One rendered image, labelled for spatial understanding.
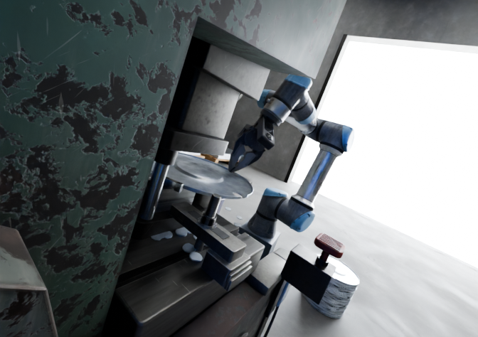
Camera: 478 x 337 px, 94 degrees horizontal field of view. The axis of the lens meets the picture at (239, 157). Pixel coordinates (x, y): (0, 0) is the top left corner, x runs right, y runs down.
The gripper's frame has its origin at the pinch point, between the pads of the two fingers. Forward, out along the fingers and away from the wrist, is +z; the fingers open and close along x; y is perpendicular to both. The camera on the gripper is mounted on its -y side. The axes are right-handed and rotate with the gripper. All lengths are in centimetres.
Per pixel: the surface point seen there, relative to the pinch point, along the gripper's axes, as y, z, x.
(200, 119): -23.3, -6.7, 18.2
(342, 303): 33, 31, -120
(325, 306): 35, 39, -114
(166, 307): -41.7, 12.7, 9.5
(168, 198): -24.4, 8.3, 14.3
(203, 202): -12.9, 9.4, 4.6
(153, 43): -46, -9, 26
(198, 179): -15.5, 4.7, 10.0
